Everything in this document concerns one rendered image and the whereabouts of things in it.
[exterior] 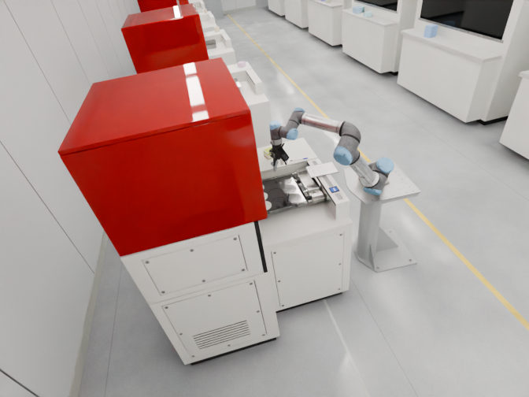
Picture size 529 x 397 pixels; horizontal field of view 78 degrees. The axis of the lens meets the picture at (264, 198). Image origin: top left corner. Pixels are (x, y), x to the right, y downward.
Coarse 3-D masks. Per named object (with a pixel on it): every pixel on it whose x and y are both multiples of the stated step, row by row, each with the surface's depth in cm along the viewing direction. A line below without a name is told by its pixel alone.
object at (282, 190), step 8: (288, 176) 249; (264, 184) 245; (272, 184) 244; (280, 184) 242; (288, 184) 241; (296, 184) 240; (264, 192) 237; (272, 192) 236; (280, 192) 235; (288, 192) 234; (296, 192) 233; (272, 200) 229; (280, 200) 228; (288, 200) 227; (296, 200) 226; (304, 200) 225; (272, 208) 223
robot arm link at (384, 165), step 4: (380, 160) 219; (384, 160) 219; (388, 160) 219; (376, 164) 220; (380, 164) 218; (384, 164) 218; (388, 164) 218; (392, 164) 219; (372, 168) 224; (376, 168) 220; (380, 168) 217; (384, 168) 217; (388, 168) 218; (392, 168) 218; (376, 172) 219; (380, 172) 218; (384, 172) 217; (388, 172) 217
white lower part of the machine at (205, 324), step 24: (216, 288) 190; (240, 288) 195; (264, 288) 201; (168, 312) 192; (192, 312) 197; (216, 312) 203; (240, 312) 209; (264, 312) 216; (168, 336) 206; (192, 336) 212; (216, 336) 220; (240, 336) 227; (264, 336) 234; (192, 360) 229
